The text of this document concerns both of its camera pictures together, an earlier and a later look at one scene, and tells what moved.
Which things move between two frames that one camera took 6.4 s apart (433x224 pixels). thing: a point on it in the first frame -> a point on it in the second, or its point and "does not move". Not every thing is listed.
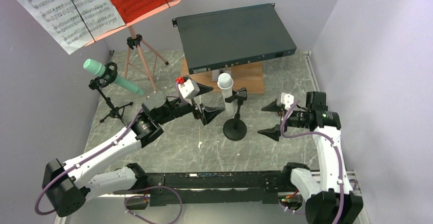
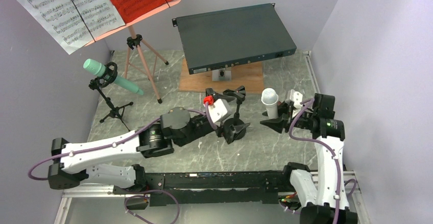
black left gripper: (208, 113) -> (211, 91)
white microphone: (225, 82) -> (270, 97)
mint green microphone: (98, 69) does not move
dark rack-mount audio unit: (221, 39) does not move
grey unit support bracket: (216, 73) does not move
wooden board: (250, 78) does not move
